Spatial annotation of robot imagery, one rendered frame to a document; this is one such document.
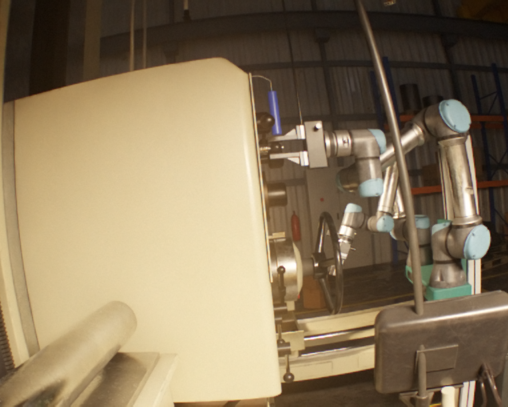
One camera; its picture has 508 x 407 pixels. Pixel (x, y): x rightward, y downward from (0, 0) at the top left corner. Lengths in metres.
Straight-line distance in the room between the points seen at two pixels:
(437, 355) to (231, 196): 0.59
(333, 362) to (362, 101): 7.75
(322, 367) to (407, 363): 1.33
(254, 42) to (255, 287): 8.79
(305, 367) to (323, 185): 6.44
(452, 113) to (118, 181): 1.00
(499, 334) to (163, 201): 0.83
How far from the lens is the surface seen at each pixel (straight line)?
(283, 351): 1.18
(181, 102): 1.00
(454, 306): 0.92
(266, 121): 0.98
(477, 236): 1.39
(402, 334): 0.89
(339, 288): 1.37
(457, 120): 1.37
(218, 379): 1.05
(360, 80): 9.65
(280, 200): 1.23
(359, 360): 2.29
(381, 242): 9.37
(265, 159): 1.43
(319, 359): 2.26
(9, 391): 0.56
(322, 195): 8.39
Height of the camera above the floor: 1.55
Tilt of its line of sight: 2 degrees down
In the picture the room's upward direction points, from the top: 6 degrees counter-clockwise
